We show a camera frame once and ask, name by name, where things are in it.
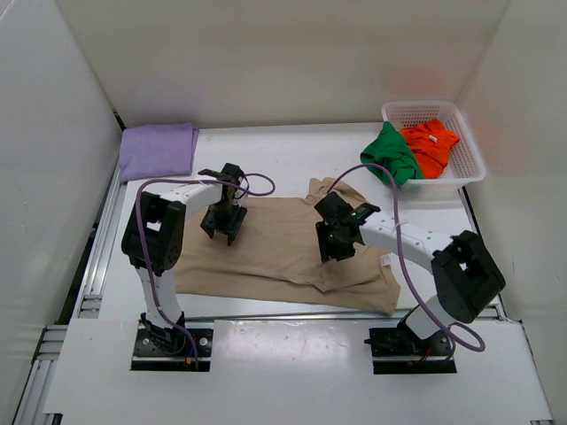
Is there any orange t shirt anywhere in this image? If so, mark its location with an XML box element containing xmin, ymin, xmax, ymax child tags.
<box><xmin>400</xmin><ymin>119</ymin><xmax>460</xmax><ymax>180</ymax></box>

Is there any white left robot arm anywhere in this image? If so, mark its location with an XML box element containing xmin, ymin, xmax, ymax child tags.
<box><xmin>121</xmin><ymin>163</ymin><xmax>247</xmax><ymax>354</ymax></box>

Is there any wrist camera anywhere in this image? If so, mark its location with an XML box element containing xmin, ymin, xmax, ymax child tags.
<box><xmin>217</xmin><ymin>162</ymin><xmax>245</xmax><ymax>190</ymax></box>
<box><xmin>315</xmin><ymin>191</ymin><xmax>353</xmax><ymax>225</ymax></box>

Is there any white front cover board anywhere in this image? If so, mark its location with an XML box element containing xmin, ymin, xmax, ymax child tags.
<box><xmin>43</xmin><ymin>319</ymin><xmax>552</xmax><ymax>424</ymax></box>

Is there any beige t shirt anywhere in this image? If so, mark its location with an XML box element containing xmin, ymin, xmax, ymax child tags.
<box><xmin>173</xmin><ymin>177</ymin><xmax>400</xmax><ymax>315</ymax></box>

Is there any aluminium front rail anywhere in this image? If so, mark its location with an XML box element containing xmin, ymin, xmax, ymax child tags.
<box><xmin>179</xmin><ymin>305</ymin><xmax>506</xmax><ymax>323</ymax></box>

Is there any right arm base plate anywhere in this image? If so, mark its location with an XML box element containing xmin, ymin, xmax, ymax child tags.
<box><xmin>364</xmin><ymin>328</ymin><xmax>457</xmax><ymax>375</ymax></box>

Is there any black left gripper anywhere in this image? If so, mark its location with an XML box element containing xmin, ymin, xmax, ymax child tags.
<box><xmin>200</xmin><ymin>200</ymin><xmax>248</xmax><ymax>243</ymax></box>

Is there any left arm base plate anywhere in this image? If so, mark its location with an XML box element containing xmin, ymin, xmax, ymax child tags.
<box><xmin>130</xmin><ymin>324</ymin><xmax>214</xmax><ymax>373</ymax></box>

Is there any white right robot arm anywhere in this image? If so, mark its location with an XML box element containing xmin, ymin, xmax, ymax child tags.
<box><xmin>183</xmin><ymin>193</ymin><xmax>505</xmax><ymax>355</ymax></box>

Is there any purple t shirt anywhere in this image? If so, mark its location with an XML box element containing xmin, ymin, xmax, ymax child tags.
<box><xmin>119</xmin><ymin>122</ymin><xmax>199</xmax><ymax>182</ymax></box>

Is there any white plastic basket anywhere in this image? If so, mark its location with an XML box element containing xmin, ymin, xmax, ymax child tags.
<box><xmin>382</xmin><ymin>100</ymin><xmax>485</xmax><ymax>198</ymax></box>

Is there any aluminium table edge rail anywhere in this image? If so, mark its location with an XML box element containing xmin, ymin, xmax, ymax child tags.
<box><xmin>71</xmin><ymin>166</ymin><xmax>126</xmax><ymax>319</ymax></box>

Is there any green t shirt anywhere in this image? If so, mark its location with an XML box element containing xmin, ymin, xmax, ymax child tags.
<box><xmin>360</xmin><ymin>121</ymin><xmax>424</xmax><ymax>186</ymax></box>

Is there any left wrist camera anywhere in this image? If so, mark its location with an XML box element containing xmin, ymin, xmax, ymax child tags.
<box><xmin>217</xmin><ymin>162</ymin><xmax>245</xmax><ymax>190</ymax></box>

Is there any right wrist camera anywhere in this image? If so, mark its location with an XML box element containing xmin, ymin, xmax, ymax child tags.
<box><xmin>315</xmin><ymin>191</ymin><xmax>353</xmax><ymax>225</ymax></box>

